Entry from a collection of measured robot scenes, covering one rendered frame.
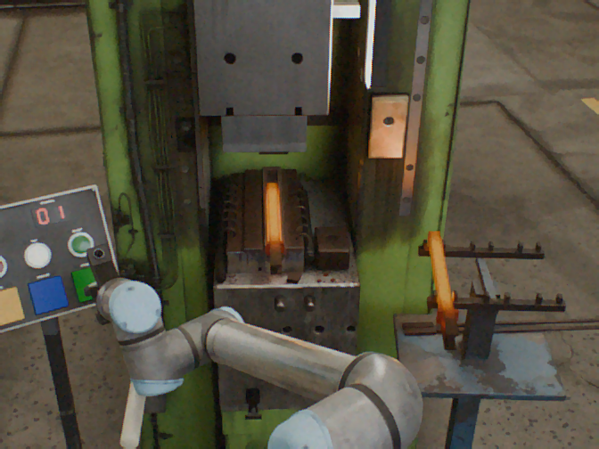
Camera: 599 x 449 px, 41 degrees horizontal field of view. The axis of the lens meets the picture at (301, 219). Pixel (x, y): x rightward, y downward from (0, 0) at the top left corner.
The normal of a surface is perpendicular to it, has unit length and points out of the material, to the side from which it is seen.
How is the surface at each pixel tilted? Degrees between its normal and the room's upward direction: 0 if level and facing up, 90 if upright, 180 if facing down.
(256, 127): 90
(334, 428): 21
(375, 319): 90
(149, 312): 55
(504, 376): 0
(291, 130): 90
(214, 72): 90
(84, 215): 60
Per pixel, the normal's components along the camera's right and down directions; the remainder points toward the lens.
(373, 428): 0.41, -0.35
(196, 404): 0.05, 0.54
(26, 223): 0.41, 0.00
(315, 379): -0.81, -0.14
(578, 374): 0.02, -0.84
